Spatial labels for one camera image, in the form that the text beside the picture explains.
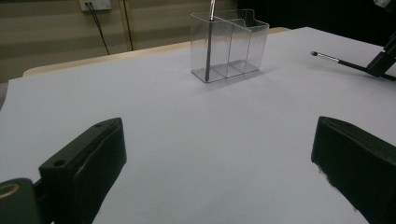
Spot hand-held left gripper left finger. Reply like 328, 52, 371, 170
38, 117, 128, 224

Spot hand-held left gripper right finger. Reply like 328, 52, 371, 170
310, 116, 396, 224

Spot thin black makeup brush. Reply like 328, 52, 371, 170
310, 50, 396, 82

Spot clear plastic organizer box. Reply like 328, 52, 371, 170
190, 8, 271, 84

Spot black curtain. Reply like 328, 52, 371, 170
236, 0, 396, 48

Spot black wall cable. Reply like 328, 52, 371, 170
85, 2, 110, 56

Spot white wall outlet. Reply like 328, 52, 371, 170
78, 0, 112, 12

